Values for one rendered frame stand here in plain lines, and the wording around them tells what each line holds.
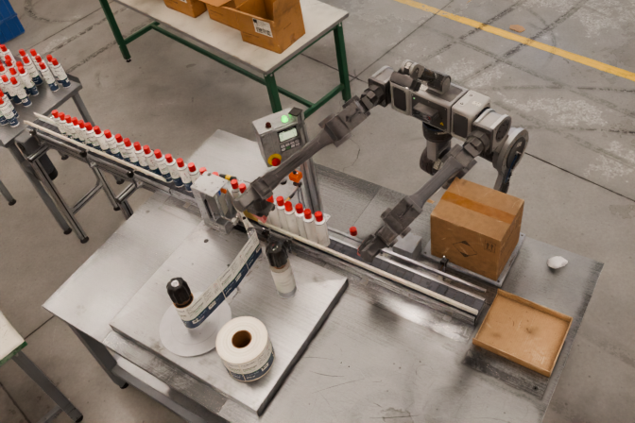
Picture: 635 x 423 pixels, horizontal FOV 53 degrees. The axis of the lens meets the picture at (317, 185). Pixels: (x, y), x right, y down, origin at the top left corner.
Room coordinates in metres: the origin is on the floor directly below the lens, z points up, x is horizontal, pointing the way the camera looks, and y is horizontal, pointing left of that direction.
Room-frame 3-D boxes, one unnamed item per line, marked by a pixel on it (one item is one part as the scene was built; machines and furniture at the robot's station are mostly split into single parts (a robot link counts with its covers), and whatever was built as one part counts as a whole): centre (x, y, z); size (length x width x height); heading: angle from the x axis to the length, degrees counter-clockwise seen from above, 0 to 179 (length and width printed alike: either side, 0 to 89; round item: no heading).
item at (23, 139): (3.02, 1.64, 0.71); 0.15 x 0.12 x 0.34; 139
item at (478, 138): (1.66, -0.61, 1.45); 0.09 x 0.08 x 0.12; 39
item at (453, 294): (1.85, 0.09, 0.86); 1.65 x 0.08 x 0.04; 49
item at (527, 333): (1.20, -0.67, 0.85); 0.30 x 0.26 x 0.04; 49
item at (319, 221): (1.80, 0.02, 0.98); 0.05 x 0.05 x 0.20
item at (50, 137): (2.76, 1.16, 0.47); 1.17 x 0.38 x 0.94; 49
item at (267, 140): (1.98, 0.12, 1.38); 0.17 x 0.10 x 0.19; 105
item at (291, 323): (1.59, 0.47, 0.86); 0.80 x 0.67 x 0.05; 49
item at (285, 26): (3.71, 0.08, 0.97); 0.51 x 0.39 x 0.37; 134
